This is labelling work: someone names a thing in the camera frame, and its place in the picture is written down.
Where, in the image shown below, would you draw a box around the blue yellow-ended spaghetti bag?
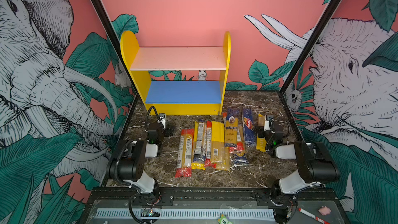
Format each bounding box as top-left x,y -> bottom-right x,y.
191,120 -> 207,170

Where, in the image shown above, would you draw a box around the yellow-topped spaghetti bag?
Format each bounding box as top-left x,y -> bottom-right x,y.
210,121 -> 230,172

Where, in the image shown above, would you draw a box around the Ankara spaghetti bag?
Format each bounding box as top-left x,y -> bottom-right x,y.
224,108 -> 239,147

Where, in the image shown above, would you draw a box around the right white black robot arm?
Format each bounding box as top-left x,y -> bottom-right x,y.
257,120 -> 340,224

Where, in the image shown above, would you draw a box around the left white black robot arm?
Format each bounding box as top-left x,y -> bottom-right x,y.
106,106 -> 170,224

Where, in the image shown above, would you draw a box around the yellow shelf pink blue boards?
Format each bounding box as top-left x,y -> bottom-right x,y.
120,31 -> 231,116

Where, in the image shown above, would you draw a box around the yellow Pastatime spaghetti bag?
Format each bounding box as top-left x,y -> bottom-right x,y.
256,114 -> 266,152

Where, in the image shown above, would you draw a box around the blue Barilla spaghetti box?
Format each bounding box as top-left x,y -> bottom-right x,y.
242,108 -> 257,146

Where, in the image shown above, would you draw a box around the red-ended labelled spaghetti bag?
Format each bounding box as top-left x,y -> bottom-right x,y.
222,112 -> 245,153

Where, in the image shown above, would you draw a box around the blue yellow crest spaghetti bag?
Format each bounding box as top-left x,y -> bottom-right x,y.
232,151 -> 249,166

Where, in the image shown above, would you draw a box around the red white marker pen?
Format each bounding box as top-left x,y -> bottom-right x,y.
298,208 -> 330,224

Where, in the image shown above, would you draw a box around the white perforated vent strip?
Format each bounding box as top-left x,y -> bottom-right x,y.
92,208 -> 275,220

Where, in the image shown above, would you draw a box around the pink eraser piece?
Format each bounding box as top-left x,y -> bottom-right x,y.
318,206 -> 331,216

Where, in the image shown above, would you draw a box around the green white sticker tag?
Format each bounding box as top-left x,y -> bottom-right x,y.
218,214 -> 233,224

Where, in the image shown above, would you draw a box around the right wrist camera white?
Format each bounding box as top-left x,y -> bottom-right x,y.
264,115 -> 274,131

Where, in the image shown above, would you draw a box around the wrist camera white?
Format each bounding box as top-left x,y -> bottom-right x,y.
264,115 -> 274,131
158,113 -> 166,130

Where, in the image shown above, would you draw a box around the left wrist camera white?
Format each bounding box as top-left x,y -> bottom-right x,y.
158,113 -> 166,130

